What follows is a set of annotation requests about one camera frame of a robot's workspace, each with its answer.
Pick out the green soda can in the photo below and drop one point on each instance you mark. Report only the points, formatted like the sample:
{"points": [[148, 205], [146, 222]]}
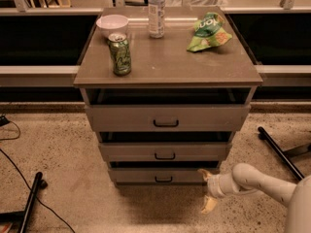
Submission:
{"points": [[120, 53]]}

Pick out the grey drawer cabinet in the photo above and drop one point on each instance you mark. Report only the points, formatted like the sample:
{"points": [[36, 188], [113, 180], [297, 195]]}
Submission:
{"points": [[165, 62]]}

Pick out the green chip bag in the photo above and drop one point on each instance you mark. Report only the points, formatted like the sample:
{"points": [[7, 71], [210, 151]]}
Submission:
{"points": [[208, 33]]}

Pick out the grey middle drawer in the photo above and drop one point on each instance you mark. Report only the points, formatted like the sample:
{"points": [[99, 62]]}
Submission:
{"points": [[162, 146]]}

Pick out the black base leg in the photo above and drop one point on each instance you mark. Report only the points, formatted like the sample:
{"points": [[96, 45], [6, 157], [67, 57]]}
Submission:
{"points": [[22, 217], [286, 155]]}

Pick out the clear plastic water bottle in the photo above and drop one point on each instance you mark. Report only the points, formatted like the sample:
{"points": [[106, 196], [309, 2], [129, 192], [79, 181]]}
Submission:
{"points": [[156, 18]]}

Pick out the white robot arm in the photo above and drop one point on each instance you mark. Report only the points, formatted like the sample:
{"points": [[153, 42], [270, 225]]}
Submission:
{"points": [[246, 179]]}

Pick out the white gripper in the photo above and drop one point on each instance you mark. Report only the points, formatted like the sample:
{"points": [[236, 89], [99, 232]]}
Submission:
{"points": [[214, 185]]}

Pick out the grey bottom drawer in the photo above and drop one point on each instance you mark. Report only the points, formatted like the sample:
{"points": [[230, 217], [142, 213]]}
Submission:
{"points": [[166, 172]]}

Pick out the white bowl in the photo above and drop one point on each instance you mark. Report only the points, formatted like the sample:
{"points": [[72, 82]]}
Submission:
{"points": [[112, 24]]}

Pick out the grey top drawer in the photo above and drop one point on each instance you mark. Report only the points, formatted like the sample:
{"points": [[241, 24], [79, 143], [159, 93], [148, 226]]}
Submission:
{"points": [[167, 109]]}

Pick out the black left base leg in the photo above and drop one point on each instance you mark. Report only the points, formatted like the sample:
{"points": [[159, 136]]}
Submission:
{"points": [[22, 217]]}

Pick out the grey drawer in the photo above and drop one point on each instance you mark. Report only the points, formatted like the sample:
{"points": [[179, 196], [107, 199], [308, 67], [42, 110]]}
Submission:
{"points": [[167, 109], [162, 146], [166, 172]]}

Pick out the black right base leg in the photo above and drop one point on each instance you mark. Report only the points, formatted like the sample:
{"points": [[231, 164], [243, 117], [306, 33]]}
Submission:
{"points": [[286, 155]]}

